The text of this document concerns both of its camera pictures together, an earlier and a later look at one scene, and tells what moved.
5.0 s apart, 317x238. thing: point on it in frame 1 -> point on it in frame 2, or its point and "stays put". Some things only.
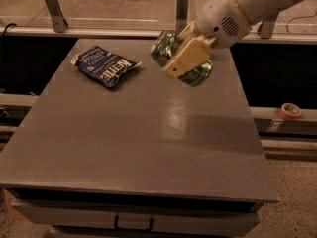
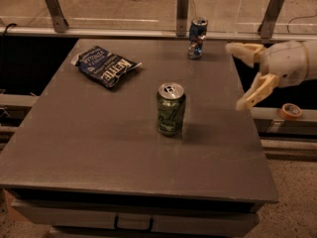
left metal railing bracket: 59,24 stays put
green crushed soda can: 162,49 -> 170,109
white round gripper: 220,17 -> 286,64
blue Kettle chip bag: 103,65 stays put
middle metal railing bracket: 182,11 stays put
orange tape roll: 289,111 stays put
